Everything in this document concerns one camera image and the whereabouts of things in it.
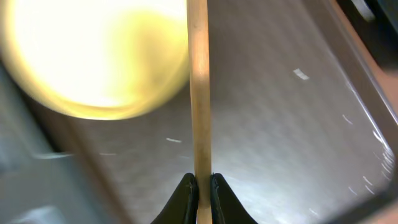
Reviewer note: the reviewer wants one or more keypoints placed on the dark brown serving tray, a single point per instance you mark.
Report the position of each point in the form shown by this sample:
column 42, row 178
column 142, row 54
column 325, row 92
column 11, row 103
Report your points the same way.
column 300, row 131

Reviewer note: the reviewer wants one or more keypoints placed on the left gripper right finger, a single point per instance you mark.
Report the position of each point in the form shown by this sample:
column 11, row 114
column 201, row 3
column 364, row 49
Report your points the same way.
column 225, row 206

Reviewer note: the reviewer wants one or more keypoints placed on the black tray bin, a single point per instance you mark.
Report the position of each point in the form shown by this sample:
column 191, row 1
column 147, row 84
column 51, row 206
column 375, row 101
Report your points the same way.
column 375, row 21

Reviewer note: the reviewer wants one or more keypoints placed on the wooden chopstick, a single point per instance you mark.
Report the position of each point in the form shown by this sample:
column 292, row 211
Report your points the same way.
column 198, row 44

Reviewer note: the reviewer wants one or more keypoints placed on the yellow plate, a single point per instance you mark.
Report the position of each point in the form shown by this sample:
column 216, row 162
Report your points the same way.
column 96, row 59

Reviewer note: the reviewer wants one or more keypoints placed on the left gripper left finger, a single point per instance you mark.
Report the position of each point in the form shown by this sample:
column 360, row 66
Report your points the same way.
column 182, row 206

